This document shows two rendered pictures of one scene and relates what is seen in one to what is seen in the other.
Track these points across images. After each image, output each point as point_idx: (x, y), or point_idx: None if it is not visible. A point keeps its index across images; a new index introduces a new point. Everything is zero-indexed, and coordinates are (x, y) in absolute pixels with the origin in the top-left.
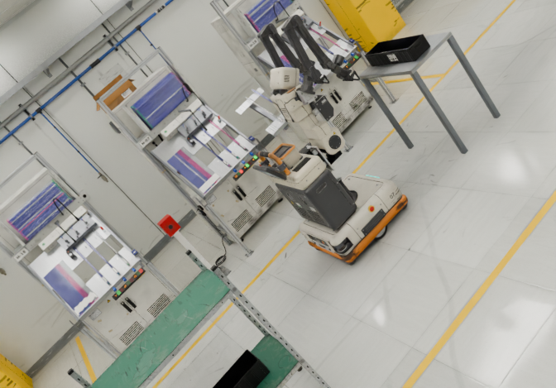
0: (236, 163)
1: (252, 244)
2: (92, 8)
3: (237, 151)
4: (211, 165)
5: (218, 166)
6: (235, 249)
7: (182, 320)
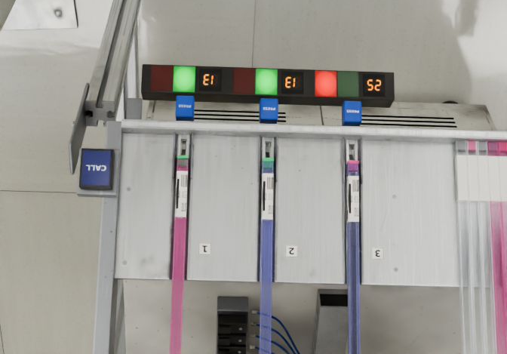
0: (312, 130)
1: (459, 5)
2: None
3: (235, 199)
4: (431, 269)
5: (404, 220)
6: (498, 101)
7: None
